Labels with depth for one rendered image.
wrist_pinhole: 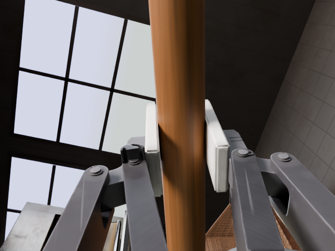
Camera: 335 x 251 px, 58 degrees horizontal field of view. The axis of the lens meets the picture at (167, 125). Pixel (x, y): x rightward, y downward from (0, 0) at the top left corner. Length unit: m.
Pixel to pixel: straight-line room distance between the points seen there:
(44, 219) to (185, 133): 2.07
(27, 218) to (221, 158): 2.10
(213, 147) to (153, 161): 0.03
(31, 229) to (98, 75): 1.68
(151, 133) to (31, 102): 3.29
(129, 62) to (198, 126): 2.97
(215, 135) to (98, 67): 3.03
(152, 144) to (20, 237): 1.98
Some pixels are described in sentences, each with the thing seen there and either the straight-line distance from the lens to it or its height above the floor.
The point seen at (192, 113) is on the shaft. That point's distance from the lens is 0.17.
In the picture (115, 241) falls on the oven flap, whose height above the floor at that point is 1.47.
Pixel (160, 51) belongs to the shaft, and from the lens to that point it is 0.17.
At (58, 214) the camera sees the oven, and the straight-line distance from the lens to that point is 2.26.
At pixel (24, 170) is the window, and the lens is 3.82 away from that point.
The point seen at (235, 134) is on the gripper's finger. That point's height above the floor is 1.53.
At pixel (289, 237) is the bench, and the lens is 1.87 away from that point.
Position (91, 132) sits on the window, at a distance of 3.41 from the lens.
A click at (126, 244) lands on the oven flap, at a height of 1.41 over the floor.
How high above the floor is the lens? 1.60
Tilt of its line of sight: 9 degrees down
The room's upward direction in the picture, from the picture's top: 78 degrees counter-clockwise
